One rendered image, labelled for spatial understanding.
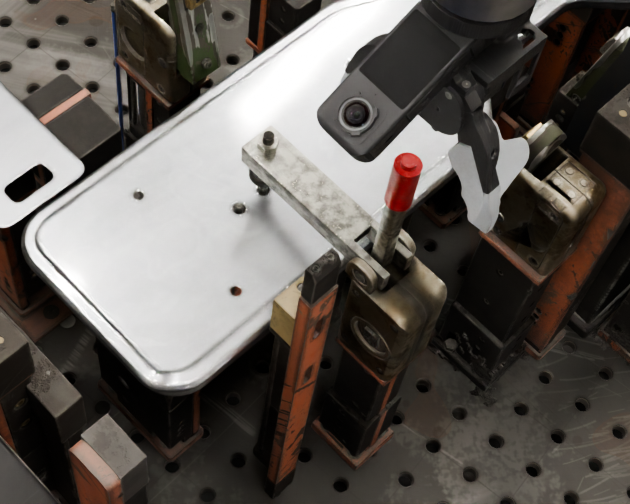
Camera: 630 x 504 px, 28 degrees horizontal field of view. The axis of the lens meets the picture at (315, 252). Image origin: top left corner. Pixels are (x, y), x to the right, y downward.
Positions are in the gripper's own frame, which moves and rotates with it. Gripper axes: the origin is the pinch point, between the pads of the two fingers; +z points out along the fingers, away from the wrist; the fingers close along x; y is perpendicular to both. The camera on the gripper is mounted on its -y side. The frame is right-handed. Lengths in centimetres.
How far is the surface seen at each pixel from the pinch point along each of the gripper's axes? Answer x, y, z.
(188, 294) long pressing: 10.5, -12.2, 19.5
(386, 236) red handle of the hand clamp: -0.4, -0.8, 8.2
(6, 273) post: 33, -17, 41
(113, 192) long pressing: 22.7, -10.4, 19.5
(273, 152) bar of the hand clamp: 13.1, -0.1, 12.2
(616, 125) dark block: -6.1, 21.8, 7.7
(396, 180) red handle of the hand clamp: -0.1, -1.1, -0.2
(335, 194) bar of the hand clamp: 6.6, 1.0, 12.2
